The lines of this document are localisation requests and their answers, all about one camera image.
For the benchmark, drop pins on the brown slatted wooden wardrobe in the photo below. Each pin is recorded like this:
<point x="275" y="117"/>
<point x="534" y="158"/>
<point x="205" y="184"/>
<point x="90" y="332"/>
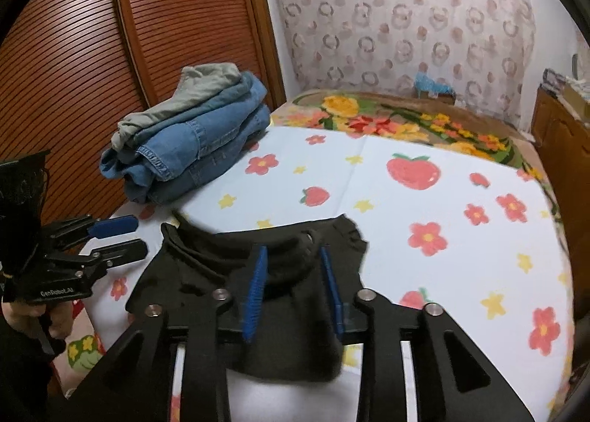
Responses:
<point x="92" y="57"/>

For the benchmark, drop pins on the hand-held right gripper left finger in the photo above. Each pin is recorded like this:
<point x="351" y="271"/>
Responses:
<point x="256" y="293"/>

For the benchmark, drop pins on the brown wooden sideboard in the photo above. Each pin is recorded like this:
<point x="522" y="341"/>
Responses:
<point x="562" y="145"/>

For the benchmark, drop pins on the person's left hand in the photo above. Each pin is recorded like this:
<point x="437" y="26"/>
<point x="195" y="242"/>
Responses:
<point x="62" y="323"/>

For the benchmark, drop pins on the blue cloth bundle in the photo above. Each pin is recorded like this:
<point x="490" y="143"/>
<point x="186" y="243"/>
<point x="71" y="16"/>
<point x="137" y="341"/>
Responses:
<point x="431" y="85"/>

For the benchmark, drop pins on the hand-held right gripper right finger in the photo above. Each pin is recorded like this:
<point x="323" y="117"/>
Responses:
<point x="329" y="288"/>

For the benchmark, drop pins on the person's left forearm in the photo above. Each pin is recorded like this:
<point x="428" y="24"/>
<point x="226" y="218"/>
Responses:
<point x="18" y="376"/>

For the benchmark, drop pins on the floral plush blanket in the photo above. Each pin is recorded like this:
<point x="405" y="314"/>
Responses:
<point x="368" y="115"/>

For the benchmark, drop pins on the white flower print sheet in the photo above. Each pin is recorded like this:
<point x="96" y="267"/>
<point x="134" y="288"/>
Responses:
<point x="415" y="219"/>

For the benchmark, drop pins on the grey-green folded pants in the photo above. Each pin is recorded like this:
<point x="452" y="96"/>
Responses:
<point x="184" y="104"/>

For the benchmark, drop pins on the black pants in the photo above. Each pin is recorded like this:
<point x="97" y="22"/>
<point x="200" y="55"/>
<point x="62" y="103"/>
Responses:
<point x="286" y="339"/>

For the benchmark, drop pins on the folded blue denim jeans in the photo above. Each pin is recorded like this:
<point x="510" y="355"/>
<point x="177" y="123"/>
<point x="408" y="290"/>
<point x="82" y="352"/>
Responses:
<point x="216" y="164"/>
<point x="184" y="140"/>

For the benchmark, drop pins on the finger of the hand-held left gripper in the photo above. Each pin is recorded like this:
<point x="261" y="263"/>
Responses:
<point x="115" y="226"/>
<point x="124" y="252"/>

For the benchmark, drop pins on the circle patterned sheer curtain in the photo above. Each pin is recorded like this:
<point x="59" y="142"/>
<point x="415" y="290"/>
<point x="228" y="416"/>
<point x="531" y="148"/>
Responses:
<point x="405" y="16"/>

